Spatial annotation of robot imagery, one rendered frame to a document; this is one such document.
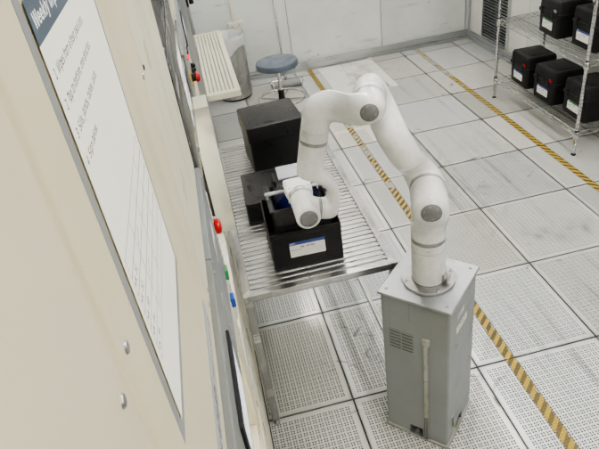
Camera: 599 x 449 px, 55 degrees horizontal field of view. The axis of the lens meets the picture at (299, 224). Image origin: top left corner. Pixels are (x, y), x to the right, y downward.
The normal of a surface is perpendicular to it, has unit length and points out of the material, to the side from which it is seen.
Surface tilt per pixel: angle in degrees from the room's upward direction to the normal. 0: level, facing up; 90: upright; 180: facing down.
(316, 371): 0
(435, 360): 90
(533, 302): 0
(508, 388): 0
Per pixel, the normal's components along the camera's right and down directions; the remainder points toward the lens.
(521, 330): -0.13, -0.82
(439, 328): -0.54, 0.53
